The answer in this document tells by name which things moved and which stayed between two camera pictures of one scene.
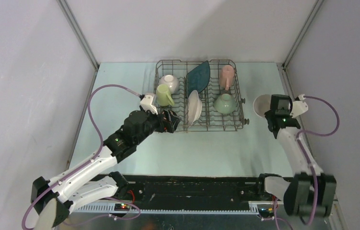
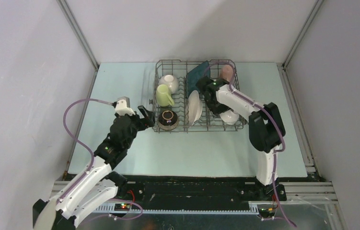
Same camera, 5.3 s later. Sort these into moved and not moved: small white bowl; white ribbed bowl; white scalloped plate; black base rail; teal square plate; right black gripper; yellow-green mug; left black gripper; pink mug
Moved: left black gripper; small white bowl; right black gripper
Not moved: black base rail; pink mug; teal square plate; yellow-green mug; white scalloped plate; white ribbed bowl
